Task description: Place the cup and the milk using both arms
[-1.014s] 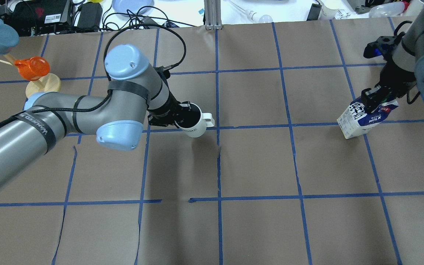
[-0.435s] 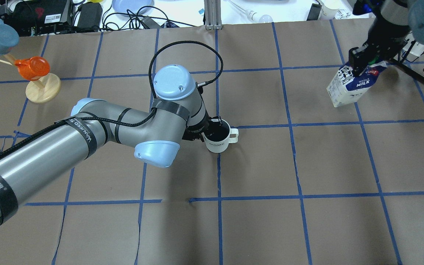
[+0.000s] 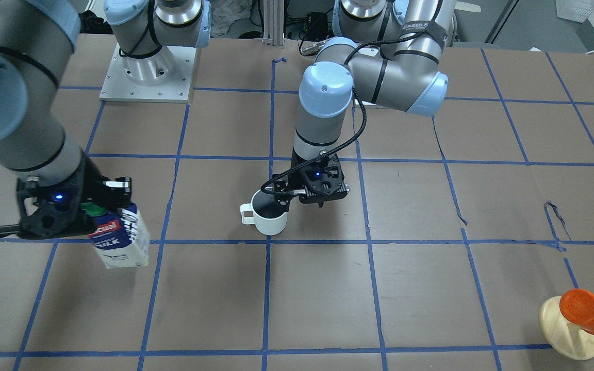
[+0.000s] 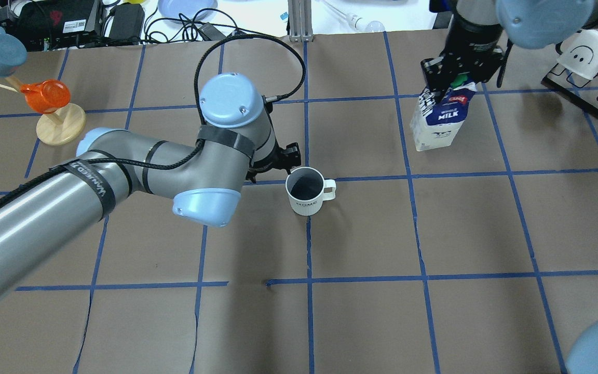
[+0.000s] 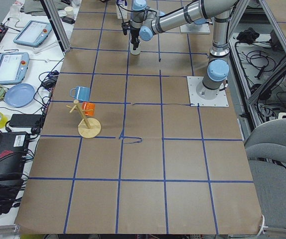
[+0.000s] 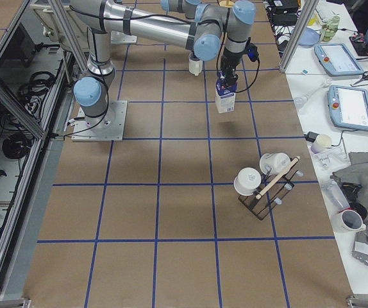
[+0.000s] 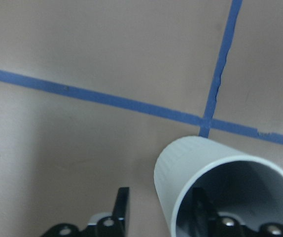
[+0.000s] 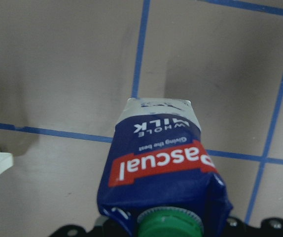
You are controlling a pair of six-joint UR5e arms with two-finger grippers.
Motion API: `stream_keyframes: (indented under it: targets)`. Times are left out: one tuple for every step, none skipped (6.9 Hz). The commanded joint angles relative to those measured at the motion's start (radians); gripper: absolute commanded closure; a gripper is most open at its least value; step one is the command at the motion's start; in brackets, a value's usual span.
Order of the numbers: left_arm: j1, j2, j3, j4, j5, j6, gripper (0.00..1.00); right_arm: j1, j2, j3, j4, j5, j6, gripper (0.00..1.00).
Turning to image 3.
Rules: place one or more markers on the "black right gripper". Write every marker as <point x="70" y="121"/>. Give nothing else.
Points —
<point x="87" y="181"/>

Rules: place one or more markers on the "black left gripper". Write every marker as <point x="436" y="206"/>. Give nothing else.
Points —
<point x="295" y="170"/>

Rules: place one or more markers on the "white mug grey inside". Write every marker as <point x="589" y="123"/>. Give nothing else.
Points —
<point x="264" y="213"/>

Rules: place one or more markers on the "blue white milk carton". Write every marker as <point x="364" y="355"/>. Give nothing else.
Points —
<point x="121" y="238"/>

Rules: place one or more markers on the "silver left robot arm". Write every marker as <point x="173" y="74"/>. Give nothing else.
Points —
<point x="385" y="53"/>

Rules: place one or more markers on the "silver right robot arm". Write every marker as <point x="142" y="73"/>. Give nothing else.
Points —
<point x="55" y="177"/>

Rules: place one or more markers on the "wooden mug tree stand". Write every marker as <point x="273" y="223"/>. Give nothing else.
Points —
<point x="567" y="338"/>

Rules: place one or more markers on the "orange mug on stand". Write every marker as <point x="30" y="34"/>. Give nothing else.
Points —
<point x="577" y="306"/>

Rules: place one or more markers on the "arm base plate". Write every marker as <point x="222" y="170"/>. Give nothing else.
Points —
<point x="166" y="77"/>

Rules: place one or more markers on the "aluminium frame post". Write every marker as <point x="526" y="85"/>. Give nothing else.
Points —
<point x="273" y="18"/>

